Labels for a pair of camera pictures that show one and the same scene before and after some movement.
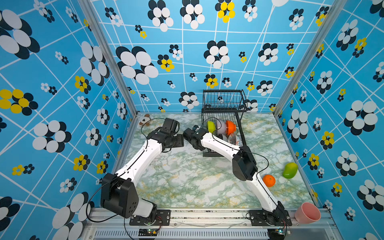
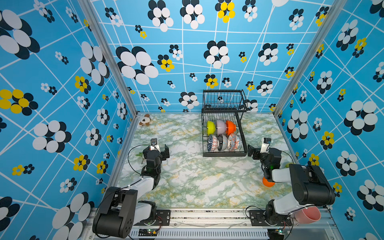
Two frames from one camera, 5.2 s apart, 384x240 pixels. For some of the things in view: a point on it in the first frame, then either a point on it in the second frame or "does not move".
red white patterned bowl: x=234 y=140 does not move
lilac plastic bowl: x=221 y=127 does not move
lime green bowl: x=211 y=126 does not move
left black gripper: x=180 y=140 to x=165 y=154
